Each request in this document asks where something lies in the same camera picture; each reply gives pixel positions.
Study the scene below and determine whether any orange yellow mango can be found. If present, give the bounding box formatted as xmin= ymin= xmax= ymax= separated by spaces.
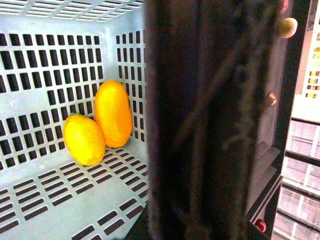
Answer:
xmin=94 ymin=80 xmax=133 ymax=148

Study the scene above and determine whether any dark wooden display stand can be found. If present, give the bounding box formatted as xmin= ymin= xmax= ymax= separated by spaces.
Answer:
xmin=245 ymin=0 xmax=312 ymax=240

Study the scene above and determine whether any brown basket handle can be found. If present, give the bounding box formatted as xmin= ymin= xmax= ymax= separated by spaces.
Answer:
xmin=144 ymin=0 xmax=279 ymax=240

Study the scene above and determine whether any light blue plastic basket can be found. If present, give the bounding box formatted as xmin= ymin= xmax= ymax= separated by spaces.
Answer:
xmin=0 ymin=0 xmax=148 ymax=240

